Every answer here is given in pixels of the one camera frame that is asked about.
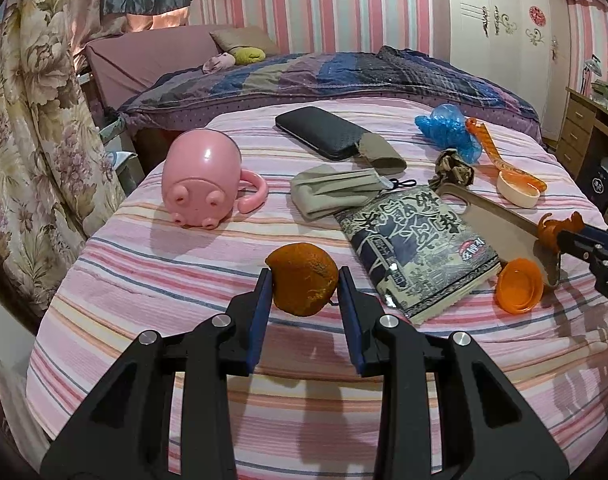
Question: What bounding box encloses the desk lamp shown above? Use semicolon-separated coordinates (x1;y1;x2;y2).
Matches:
581;55;604;93

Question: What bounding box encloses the white wardrobe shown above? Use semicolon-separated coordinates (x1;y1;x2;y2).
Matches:
446;0;572;146

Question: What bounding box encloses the small khaki sock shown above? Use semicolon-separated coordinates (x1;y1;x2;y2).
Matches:
356;132;407;175

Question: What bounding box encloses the tan pillow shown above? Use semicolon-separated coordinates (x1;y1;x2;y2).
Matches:
210;26;279;56

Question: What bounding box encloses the pink plush toy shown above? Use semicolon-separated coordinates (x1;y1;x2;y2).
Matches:
203;53;235;75

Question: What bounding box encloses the orange tangerine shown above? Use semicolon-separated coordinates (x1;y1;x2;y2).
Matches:
265;242;339;318

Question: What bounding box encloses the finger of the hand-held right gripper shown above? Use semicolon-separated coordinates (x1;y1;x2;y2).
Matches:
558;225;608;262

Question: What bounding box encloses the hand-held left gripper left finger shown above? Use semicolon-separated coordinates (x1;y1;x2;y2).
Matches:
40;267;275;480

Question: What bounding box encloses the wooden desk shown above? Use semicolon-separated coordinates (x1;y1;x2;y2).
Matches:
556;87;608;181

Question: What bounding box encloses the purple patchwork quilt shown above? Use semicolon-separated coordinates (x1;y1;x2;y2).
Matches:
116;45;542;136

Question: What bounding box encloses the tan phone case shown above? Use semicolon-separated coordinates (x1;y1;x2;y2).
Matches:
436;182;562;288

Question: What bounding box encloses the black and beige printed packet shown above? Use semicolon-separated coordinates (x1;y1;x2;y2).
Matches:
334;185;502;326

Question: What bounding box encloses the pink striped bed sheet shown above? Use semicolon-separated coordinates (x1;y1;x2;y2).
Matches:
26;97;608;480

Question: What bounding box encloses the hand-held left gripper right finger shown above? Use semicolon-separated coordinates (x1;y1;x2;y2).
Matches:
338;266;569;480

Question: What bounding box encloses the yellow plush toy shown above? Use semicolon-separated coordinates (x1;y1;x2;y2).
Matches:
234;46;267;66

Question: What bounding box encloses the mauve headboard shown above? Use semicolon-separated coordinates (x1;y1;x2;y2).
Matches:
84;24;225;111

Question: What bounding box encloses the pink satin curtain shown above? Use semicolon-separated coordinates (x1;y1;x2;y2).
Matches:
69;0;189;56

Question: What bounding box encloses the pink pig cup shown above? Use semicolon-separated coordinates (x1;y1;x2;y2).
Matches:
163;129;269;230

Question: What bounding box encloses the blue plastic bag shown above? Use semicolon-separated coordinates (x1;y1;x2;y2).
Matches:
415;103;483;163

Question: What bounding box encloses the floral curtain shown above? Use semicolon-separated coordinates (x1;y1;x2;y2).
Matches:
0;0;127;321

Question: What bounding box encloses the black textured case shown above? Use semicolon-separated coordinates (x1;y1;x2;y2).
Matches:
275;106;369;162

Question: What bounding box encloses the orange plastic lid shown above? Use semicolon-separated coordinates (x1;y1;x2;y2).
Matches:
494;258;544;316

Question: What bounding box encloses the folded khaki cloth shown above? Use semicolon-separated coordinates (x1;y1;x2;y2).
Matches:
290;166;392;221

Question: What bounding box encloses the brown paper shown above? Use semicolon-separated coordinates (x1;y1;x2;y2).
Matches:
429;147;475;192

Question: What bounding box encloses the black bag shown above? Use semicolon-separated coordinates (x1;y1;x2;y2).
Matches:
586;157;608;211

